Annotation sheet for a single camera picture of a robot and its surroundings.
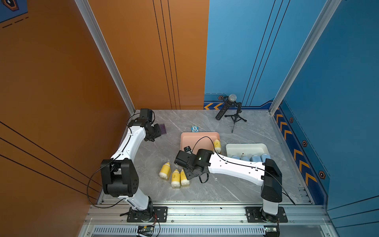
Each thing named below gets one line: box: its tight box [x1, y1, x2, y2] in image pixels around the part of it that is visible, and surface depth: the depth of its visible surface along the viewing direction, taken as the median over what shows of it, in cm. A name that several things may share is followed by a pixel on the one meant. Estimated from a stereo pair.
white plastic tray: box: [226, 143, 270, 159], surface depth 98 cm
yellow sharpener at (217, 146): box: [214, 139, 222, 154], surface depth 92 cm
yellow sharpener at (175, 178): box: [171, 168, 181, 188], surface depth 80 cm
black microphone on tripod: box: [215, 93, 248, 133], surface depth 98 cm
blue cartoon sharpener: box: [190, 125, 199, 133], surface depth 108 cm
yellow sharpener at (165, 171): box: [158, 161, 172, 180], surface depth 83 cm
